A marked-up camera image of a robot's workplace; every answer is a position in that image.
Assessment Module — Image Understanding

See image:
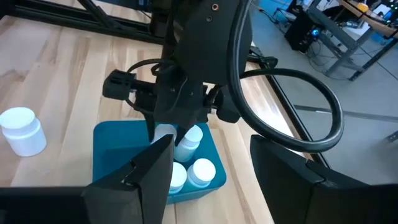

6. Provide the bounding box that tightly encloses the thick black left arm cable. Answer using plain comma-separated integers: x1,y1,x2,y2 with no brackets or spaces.
226,0,345,154

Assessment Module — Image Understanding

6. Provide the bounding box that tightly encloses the desk with grey metal legs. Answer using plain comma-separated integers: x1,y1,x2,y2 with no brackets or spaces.
306,0,398,82

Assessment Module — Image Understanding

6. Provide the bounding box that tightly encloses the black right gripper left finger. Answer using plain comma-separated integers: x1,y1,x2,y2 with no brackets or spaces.
81,134,175,224

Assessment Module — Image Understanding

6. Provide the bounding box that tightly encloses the teal plastic basket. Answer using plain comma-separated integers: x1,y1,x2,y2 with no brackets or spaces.
92,119,228,205

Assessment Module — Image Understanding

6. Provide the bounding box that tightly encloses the black aluminium table frame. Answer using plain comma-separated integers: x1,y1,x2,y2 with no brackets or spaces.
0,0,330,169

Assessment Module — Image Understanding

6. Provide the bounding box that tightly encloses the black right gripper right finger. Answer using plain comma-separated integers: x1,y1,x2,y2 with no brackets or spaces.
250,134,374,224

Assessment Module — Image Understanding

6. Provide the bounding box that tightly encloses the white pill bottle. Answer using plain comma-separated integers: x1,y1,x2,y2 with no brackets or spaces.
154,123,178,144
169,161,188,195
173,124,204,163
186,157,217,189
0,106,47,157

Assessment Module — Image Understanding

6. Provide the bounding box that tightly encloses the black computer with blue light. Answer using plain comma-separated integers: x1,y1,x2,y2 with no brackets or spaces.
284,11,326,54

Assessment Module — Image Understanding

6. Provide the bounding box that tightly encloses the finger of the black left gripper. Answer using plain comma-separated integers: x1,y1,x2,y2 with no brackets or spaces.
174,119,195,146
145,113,156,142

